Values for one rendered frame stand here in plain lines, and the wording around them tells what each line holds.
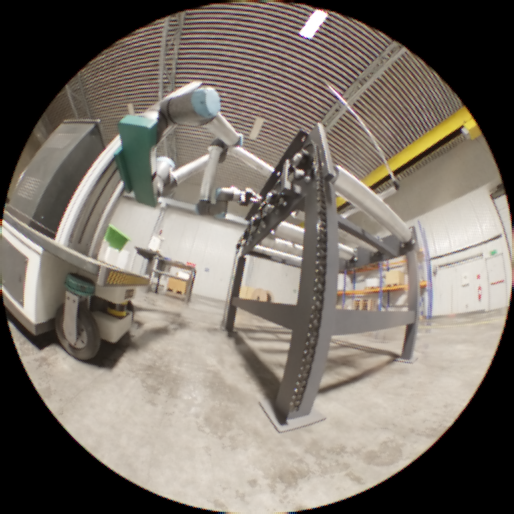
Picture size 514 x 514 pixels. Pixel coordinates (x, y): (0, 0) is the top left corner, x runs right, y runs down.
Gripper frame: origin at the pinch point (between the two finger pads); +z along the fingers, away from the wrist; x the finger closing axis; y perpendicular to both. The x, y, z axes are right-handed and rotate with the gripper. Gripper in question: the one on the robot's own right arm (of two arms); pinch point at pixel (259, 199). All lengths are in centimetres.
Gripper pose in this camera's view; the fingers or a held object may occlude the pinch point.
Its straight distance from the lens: 121.9
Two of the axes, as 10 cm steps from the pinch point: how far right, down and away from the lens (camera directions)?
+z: 9.1, 0.3, 4.1
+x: -3.5, 5.9, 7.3
